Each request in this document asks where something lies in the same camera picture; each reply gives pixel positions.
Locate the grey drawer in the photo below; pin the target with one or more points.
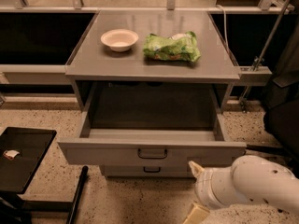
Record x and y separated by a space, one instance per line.
184 119
137 171

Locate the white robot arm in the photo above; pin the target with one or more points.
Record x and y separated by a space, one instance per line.
249 180

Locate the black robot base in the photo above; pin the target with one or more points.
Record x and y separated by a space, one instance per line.
281 103

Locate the black top drawer handle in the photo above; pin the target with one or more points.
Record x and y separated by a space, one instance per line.
152 154

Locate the green chip bag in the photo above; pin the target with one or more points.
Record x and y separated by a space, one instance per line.
179 47

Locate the metal diagonal rod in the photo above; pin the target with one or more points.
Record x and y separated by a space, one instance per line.
264 5

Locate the grey lower drawer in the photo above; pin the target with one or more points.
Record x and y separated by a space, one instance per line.
137 171

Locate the black lower drawer handle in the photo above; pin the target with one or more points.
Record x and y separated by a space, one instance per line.
152 170

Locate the white bowl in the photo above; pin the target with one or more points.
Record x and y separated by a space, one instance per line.
119 40

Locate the black drawer handle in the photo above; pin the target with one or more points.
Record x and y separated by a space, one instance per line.
152 170
152 154

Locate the grey top drawer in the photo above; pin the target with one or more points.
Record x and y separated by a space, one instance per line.
184 119

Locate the small white red sticker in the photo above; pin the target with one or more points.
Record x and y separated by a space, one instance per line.
11 154

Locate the black side table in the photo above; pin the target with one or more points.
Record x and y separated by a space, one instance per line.
16 176

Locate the grey drawer cabinet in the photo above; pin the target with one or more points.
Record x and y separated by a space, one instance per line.
96 63

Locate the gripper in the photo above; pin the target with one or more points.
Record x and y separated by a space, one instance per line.
203 185

